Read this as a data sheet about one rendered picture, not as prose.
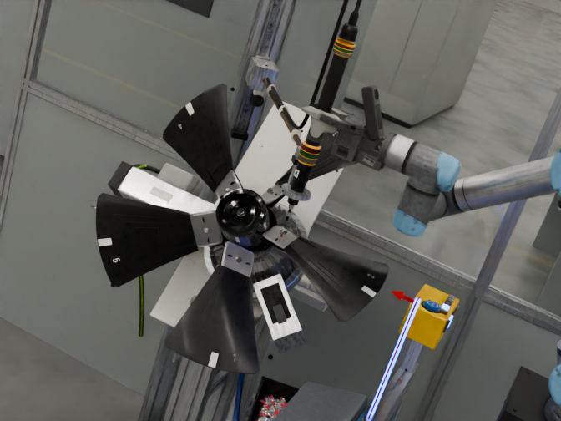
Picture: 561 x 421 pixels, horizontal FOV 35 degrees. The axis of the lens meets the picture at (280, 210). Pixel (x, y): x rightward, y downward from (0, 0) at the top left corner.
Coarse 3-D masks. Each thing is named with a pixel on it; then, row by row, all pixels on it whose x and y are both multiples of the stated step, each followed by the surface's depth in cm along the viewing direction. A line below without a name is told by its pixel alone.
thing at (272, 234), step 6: (276, 228) 212; (282, 228) 213; (264, 234) 206; (270, 234) 208; (276, 234) 209; (288, 234) 212; (270, 240) 205; (282, 240) 208; (288, 240) 209; (282, 246) 205
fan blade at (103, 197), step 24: (96, 216) 212; (120, 216) 211; (144, 216) 210; (168, 216) 210; (120, 240) 212; (144, 240) 212; (168, 240) 212; (192, 240) 213; (120, 264) 214; (144, 264) 214
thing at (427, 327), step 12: (432, 288) 236; (432, 300) 230; (444, 300) 232; (456, 300) 234; (408, 312) 225; (420, 312) 223; (432, 312) 223; (420, 324) 224; (432, 324) 223; (444, 324) 222; (408, 336) 226; (420, 336) 225; (432, 336) 224; (432, 348) 225
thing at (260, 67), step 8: (256, 56) 258; (264, 56) 259; (256, 64) 251; (264, 64) 253; (272, 64) 256; (248, 72) 258; (256, 72) 251; (264, 72) 251; (272, 72) 252; (248, 80) 256; (256, 80) 252; (272, 80) 253; (256, 88) 253; (264, 88) 253
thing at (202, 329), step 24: (216, 288) 202; (240, 288) 207; (192, 312) 199; (216, 312) 201; (240, 312) 205; (168, 336) 197; (192, 336) 198; (216, 336) 200; (240, 336) 203; (192, 360) 197; (240, 360) 202
